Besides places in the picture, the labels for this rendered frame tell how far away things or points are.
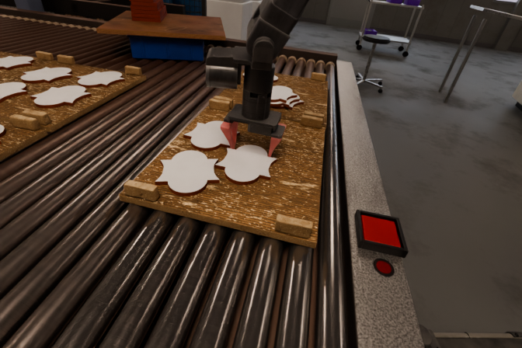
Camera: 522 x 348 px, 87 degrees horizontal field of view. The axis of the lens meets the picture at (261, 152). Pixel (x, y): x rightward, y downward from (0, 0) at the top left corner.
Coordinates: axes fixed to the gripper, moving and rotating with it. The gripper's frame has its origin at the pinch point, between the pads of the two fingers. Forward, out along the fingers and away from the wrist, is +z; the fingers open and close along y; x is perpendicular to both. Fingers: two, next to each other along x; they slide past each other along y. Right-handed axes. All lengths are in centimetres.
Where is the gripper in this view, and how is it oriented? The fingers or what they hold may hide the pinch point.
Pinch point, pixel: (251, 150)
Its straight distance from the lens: 62.5
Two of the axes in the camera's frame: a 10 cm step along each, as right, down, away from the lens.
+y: 9.7, 2.2, -1.5
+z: -1.0, 8.2, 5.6
